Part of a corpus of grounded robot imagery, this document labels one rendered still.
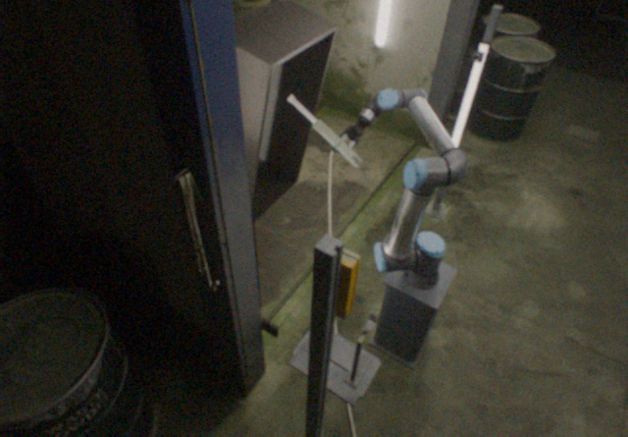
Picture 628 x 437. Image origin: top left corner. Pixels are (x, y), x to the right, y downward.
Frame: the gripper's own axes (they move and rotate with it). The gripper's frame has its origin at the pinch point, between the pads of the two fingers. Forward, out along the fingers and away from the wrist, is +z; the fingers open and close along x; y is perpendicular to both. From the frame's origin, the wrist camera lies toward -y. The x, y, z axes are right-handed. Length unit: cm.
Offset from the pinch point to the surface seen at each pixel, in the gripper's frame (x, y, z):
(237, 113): 45, -75, 28
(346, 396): -55, -59, 79
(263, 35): 64, -4, -14
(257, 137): 34.5, 8.3, 23.0
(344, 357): -50, -48, 71
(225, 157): 39, -72, 41
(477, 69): -40, 43, -106
